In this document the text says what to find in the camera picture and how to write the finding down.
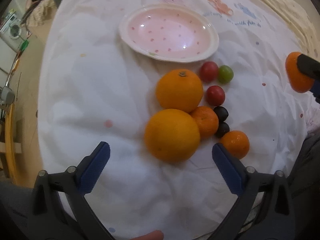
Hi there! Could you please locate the small mandarin front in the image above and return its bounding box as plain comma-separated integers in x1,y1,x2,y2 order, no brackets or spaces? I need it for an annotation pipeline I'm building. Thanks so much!
285,51,315,93

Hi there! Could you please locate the small mandarin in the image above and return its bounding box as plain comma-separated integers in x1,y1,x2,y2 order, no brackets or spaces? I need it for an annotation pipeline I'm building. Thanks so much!
285,51,315,93
219,131,250,159
190,106,219,140

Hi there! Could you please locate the dark purple cherry tomato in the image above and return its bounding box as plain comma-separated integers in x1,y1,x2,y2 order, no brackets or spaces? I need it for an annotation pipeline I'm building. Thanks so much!
213,106,229,122

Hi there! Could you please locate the green cherry tomato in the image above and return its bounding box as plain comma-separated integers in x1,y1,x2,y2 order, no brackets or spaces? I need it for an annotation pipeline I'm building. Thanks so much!
218,65,234,84

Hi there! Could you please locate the large orange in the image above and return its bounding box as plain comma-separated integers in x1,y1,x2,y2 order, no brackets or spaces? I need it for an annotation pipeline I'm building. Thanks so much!
155,69,204,113
144,109,201,163

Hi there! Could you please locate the red cherry tomato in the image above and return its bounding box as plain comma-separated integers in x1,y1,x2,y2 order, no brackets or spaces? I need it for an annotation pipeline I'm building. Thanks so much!
206,86,226,106
199,61,219,83

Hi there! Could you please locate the person's left hand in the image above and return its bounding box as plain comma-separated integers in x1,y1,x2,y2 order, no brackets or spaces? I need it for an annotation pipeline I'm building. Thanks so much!
131,230,164,240

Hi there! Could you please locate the yellow patterned quilt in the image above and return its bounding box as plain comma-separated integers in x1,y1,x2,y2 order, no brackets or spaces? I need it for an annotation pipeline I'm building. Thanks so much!
259,0,319,60

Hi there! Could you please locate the yellow wooden chair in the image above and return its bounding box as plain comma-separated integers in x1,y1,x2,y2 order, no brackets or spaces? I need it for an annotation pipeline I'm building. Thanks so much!
1,103,22,184

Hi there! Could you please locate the pink strawberry ceramic plate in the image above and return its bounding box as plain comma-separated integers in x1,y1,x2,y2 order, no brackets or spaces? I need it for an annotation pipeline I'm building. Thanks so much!
119,3,219,63

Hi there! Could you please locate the white washing machine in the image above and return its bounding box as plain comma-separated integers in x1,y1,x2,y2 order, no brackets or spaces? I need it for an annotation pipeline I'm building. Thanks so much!
1,9,27,52

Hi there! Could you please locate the pile of clothes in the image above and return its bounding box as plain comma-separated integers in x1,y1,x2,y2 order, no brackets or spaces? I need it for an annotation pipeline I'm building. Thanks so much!
21,0,62,29

